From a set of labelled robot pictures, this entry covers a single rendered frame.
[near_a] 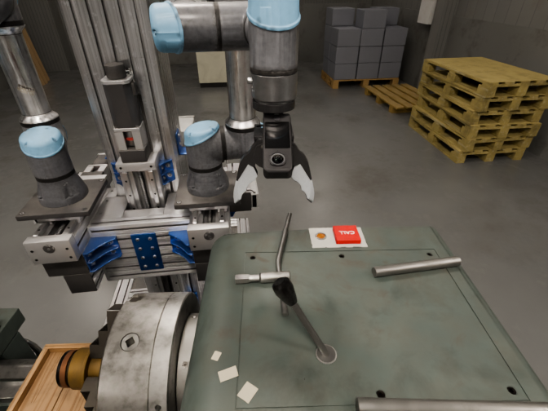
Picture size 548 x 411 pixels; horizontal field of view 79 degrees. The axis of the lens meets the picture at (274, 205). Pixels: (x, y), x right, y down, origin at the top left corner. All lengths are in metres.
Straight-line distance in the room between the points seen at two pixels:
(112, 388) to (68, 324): 1.85
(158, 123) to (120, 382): 0.89
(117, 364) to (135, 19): 0.95
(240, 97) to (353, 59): 6.06
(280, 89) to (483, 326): 0.56
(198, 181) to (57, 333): 1.64
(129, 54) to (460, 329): 1.17
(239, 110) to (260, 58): 0.56
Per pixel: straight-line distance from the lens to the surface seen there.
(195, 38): 0.62
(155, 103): 1.30
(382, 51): 7.27
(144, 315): 0.74
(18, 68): 1.34
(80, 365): 0.87
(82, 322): 2.53
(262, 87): 0.54
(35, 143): 1.25
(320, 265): 0.77
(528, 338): 2.65
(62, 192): 1.29
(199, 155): 1.12
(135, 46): 1.25
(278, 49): 0.53
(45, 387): 1.18
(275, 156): 0.51
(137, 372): 0.70
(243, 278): 0.71
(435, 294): 0.78
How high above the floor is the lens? 1.79
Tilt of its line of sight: 34 degrees down
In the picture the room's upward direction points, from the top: straight up
